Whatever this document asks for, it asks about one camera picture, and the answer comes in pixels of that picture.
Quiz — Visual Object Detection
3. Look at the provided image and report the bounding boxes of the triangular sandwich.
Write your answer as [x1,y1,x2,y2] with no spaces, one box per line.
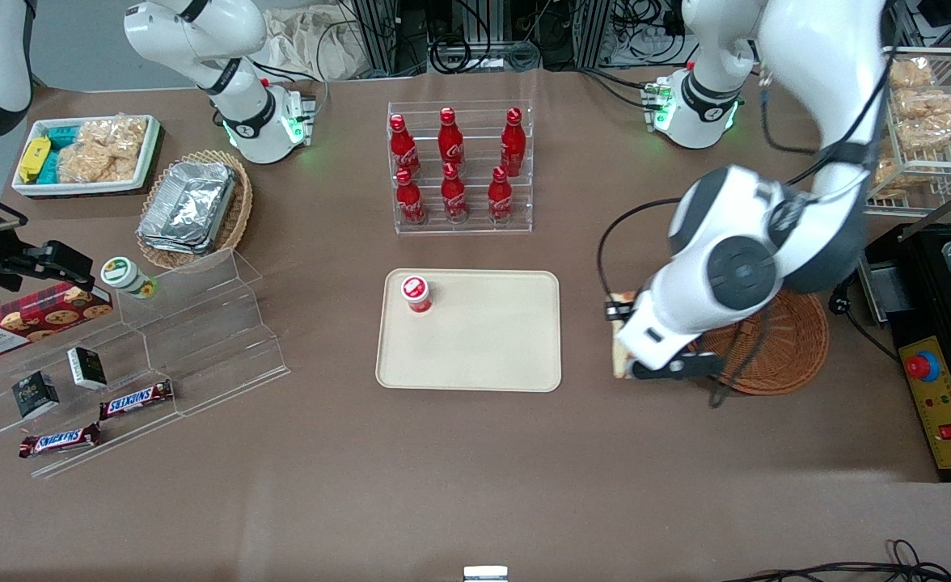
[611,290,640,382]

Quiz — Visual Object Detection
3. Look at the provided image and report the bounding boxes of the beige plastic tray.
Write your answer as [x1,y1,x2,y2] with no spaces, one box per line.
[375,269,563,394]

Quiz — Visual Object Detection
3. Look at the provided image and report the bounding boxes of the oval light wicker basket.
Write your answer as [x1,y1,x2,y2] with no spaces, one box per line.
[137,149,255,271]

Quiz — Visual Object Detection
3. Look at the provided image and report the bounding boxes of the round brown wicker basket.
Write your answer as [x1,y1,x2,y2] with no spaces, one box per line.
[688,286,831,397]

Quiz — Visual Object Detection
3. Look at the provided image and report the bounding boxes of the red tartan cookie box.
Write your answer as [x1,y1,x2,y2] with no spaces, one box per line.
[0,282,115,361]

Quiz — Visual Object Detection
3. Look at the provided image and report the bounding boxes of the green-lidded white cup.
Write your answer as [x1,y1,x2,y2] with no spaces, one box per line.
[100,256,159,301]

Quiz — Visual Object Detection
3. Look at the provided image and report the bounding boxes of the white rectangular plastic bin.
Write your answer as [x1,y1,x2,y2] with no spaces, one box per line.
[11,114,163,200]

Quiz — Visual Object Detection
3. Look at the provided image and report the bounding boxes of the yellow snack packet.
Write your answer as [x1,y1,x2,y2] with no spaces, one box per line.
[18,135,53,184]

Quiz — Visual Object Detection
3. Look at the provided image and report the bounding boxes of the small black box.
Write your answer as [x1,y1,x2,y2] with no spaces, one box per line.
[11,371,61,420]
[66,347,109,391]

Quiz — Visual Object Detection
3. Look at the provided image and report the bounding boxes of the clear bag of crackers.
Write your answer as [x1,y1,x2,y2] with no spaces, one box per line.
[57,116,150,184]

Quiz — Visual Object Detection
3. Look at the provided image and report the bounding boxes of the teal snack packets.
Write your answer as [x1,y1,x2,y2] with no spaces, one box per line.
[37,124,82,184]

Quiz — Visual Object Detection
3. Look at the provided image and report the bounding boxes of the stack of foil trays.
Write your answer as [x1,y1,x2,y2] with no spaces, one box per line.
[137,160,239,256]

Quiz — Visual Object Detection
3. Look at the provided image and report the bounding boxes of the brown Snickers bar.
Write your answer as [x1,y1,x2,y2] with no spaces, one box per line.
[18,422,103,460]
[99,379,175,422]

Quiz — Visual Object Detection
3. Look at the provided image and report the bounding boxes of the red cola bottle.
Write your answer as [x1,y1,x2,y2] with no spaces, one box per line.
[395,167,429,226]
[388,114,423,179]
[440,162,471,224]
[487,166,515,225]
[500,107,528,178]
[437,107,467,171]

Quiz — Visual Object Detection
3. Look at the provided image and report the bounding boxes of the clear acrylic bottle rack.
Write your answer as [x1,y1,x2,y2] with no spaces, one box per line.
[387,99,534,236]

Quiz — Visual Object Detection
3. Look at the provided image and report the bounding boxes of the clear acrylic stepped stand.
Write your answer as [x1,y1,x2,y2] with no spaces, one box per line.
[0,248,291,479]

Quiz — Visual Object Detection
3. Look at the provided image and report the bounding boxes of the red-lidded small cup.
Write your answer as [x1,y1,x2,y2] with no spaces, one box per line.
[399,275,434,317]

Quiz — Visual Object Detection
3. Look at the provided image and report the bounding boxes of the clear bag of snacks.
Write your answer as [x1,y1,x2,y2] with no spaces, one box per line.
[887,57,936,91]
[871,157,907,200]
[891,86,951,121]
[895,114,951,153]

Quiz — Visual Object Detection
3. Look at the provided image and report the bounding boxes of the red emergency stop button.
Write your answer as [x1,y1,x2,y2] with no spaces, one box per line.
[905,351,942,383]

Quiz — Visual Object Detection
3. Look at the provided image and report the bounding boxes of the beige cloth bag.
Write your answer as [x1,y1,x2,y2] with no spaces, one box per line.
[256,4,373,82]

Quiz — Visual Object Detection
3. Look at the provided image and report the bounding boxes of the yellow control box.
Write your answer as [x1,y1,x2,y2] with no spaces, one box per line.
[898,335,951,484]

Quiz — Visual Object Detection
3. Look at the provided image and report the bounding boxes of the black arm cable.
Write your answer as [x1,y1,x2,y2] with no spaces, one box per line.
[596,197,688,309]

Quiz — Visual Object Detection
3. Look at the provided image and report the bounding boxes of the black floor cable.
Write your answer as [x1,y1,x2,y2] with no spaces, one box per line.
[725,539,951,582]

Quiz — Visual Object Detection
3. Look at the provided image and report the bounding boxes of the white wire basket shelf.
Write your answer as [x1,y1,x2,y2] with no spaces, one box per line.
[864,46,951,220]

